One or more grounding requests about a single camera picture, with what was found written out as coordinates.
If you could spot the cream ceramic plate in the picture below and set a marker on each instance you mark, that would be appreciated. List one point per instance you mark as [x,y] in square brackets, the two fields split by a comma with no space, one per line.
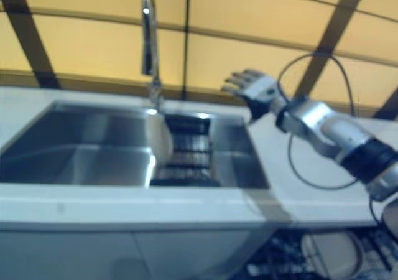
[329,255]
[160,140]

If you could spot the chrome gooseneck faucet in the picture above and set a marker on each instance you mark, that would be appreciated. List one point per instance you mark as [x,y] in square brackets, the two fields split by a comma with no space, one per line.
[149,43]

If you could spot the stainless steel sink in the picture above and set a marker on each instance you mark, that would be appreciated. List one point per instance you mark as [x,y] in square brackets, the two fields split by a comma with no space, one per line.
[77,146]

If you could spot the black steel sink drying rack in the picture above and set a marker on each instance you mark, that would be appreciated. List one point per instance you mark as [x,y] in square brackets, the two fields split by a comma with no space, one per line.
[189,149]

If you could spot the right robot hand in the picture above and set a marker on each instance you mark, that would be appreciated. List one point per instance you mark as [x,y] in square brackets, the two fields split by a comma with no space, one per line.
[258,90]

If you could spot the glossy white cabinet front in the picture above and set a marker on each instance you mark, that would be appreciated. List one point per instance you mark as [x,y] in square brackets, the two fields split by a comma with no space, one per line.
[124,258]

